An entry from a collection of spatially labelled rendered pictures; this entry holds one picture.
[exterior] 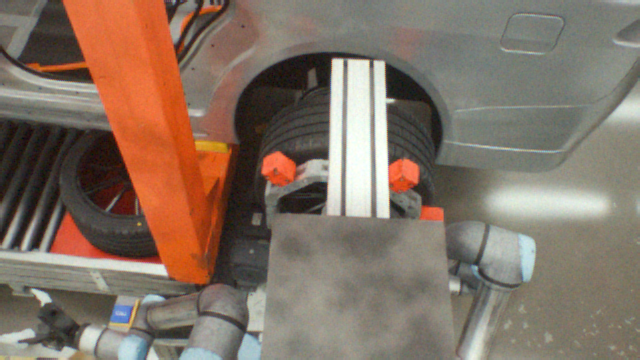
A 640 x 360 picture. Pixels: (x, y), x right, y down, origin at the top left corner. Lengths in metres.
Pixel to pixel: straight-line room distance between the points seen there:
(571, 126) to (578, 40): 0.42
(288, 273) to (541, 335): 2.42
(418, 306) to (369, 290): 0.07
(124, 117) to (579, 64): 1.40
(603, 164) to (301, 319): 3.13
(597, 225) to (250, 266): 1.83
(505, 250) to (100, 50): 1.10
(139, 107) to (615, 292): 2.50
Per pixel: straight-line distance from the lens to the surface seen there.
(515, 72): 2.22
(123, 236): 2.77
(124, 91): 1.66
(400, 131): 2.18
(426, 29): 2.07
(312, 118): 2.17
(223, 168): 2.63
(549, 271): 3.37
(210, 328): 1.47
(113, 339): 1.73
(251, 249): 2.74
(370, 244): 0.90
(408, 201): 2.17
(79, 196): 2.89
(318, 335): 0.84
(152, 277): 2.80
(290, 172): 2.11
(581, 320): 3.31
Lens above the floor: 2.82
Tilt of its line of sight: 56 degrees down
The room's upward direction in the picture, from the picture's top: 3 degrees clockwise
